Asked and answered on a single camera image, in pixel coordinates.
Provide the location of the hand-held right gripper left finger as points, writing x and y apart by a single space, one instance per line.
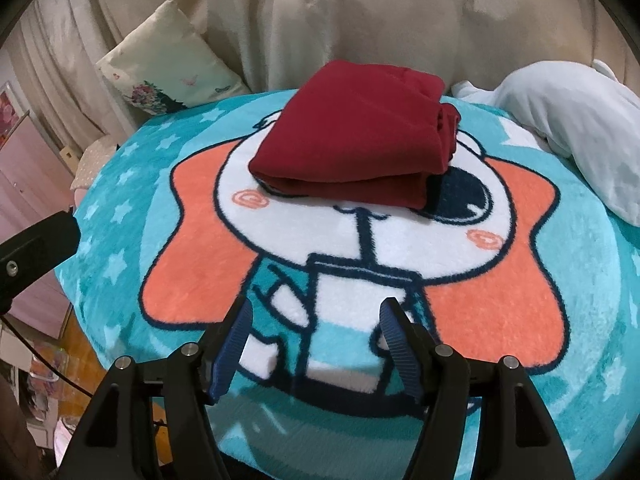
231 347

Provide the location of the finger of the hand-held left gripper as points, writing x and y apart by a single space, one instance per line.
35 255

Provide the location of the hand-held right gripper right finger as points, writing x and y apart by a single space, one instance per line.
400 350

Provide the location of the dark red sweater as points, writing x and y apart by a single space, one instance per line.
350 130

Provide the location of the pink wardrobe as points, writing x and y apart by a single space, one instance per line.
30 170

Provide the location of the polka dot cushion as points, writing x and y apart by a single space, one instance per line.
95 162

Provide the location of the turquoise cartoon printed blanket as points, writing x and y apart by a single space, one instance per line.
550 285

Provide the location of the cream floral print pillow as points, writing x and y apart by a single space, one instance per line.
165 55

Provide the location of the beige curtain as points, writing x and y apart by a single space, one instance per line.
350 10

